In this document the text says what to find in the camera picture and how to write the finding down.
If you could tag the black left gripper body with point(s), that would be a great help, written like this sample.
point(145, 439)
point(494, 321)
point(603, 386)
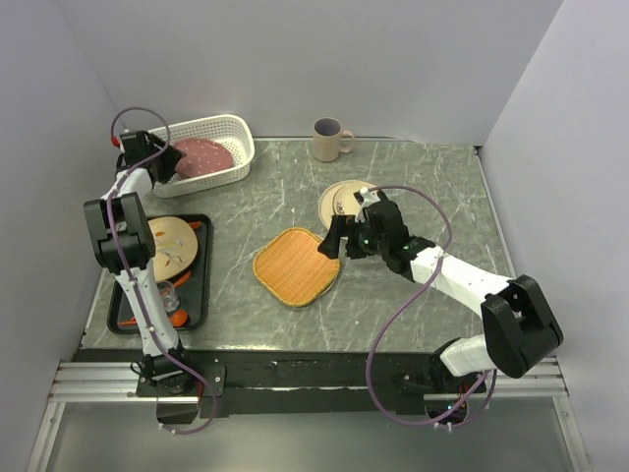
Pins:
point(154, 148)

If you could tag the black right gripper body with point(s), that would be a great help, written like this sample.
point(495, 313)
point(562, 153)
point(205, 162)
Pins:
point(363, 242)

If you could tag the pink dotted scalloped plate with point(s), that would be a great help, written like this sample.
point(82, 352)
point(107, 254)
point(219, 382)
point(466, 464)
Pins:
point(202, 157)

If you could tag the woven bamboo square tray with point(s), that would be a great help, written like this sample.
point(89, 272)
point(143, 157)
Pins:
point(292, 269)

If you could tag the cream and pink plate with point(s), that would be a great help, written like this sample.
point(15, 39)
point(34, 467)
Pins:
point(329, 287)

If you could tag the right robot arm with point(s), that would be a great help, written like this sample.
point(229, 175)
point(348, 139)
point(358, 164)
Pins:
point(519, 327)

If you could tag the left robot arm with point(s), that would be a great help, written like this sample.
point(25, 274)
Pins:
point(123, 244)

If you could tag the white perforated plastic bin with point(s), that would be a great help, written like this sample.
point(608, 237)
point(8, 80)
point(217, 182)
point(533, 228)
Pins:
point(229, 130)

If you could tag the large cream and blue plate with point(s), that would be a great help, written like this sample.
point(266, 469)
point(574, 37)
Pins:
point(325, 205)

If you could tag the beige bird pattern plate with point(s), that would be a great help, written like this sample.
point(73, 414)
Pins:
point(176, 246)

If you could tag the beige ceramic mug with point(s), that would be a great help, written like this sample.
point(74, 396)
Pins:
point(330, 140)

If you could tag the clear glass cup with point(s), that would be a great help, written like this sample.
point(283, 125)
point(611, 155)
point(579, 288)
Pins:
point(168, 295)

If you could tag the black rectangular tray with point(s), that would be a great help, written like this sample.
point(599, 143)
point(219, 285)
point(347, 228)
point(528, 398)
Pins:
point(193, 294)

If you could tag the orange plastic spoon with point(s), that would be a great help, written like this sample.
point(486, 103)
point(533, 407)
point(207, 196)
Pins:
point(177, 319)

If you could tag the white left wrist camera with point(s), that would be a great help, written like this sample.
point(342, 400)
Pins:
point(117, 140)

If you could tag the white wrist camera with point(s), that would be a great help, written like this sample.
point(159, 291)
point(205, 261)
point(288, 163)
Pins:
point(365, 197)
point(117, 140)

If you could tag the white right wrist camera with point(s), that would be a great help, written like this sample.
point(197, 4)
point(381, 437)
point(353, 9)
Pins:
point(365, 197)

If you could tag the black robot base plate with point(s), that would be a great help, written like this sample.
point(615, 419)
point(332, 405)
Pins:
point(263, 382)

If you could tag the aluminium rail frame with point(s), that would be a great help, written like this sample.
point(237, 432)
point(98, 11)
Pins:
point(114, 382)

